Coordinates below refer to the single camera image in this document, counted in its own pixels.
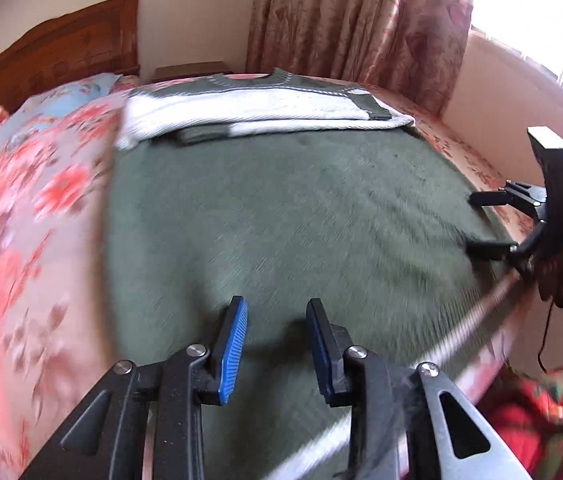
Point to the pink floral bed sheet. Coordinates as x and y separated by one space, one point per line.
36 260

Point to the large carved wooden headboard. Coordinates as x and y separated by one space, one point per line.
61 50

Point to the pink floral curtain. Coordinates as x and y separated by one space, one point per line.
361 20

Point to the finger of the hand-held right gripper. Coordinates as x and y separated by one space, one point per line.
491 249
494 196

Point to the person's right hand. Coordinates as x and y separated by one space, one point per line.
559 280

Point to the dark wooden nightstand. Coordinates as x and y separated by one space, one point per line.
191 70

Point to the red plaid clothing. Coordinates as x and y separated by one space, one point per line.
546 420

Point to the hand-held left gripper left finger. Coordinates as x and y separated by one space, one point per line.
231 350

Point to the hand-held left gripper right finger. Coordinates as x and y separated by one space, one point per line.
322 355

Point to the window with metal railing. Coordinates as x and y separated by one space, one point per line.
536 15

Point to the blue floral folded quilt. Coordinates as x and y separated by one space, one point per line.
46 110

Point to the green knit sweater white sleeves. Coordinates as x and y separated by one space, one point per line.
286 210

